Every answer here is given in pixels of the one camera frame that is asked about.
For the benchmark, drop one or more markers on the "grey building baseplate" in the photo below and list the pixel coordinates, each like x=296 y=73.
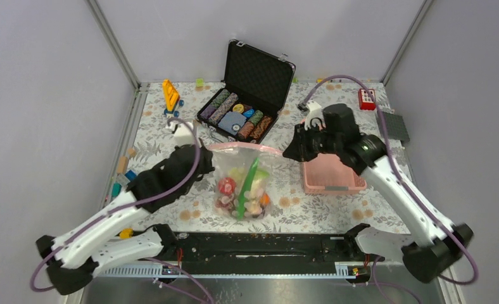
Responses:
x=394 y=126

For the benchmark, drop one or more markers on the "black poker chip case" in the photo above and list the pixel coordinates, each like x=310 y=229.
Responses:
x=256 y=85

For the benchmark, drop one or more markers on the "pink plastic basket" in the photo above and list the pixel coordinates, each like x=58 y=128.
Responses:
x=326 y=174

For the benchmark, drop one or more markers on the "white toy dumpling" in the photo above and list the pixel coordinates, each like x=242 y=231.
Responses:
x=259 y=182

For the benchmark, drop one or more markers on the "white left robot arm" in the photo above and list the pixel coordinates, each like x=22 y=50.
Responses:
x=74 y=259

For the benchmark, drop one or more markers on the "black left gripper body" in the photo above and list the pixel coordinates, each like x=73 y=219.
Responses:
x=207 y=167

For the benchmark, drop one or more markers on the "yellow toy ladder cart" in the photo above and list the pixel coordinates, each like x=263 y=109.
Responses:
x=173 y=102

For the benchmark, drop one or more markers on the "green toy pepper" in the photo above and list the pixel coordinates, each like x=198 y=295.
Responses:
x=246 y=187

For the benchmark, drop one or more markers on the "grey toy block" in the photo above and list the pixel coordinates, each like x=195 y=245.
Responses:
x=121 y=179

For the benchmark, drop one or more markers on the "green orange toy mango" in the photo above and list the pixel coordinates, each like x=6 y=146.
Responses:
x=264 y=201

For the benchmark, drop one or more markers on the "red toy block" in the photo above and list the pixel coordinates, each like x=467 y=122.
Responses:
x=365 y=101

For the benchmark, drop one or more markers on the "red toy grape bunch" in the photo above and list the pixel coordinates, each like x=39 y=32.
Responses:
x=227 y=205

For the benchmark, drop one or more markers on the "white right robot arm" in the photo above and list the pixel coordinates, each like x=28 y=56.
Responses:
x=433 y=244

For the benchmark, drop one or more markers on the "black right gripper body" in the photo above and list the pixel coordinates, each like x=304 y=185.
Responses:
x=313 y=140

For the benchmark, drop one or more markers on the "blue toy block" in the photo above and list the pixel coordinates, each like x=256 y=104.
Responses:
x=130 y=175

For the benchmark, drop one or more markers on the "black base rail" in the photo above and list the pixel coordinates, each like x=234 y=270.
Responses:
x=207 y=253

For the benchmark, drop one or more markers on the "clear pink zip top bag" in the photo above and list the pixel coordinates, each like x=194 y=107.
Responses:
x=241 y=154

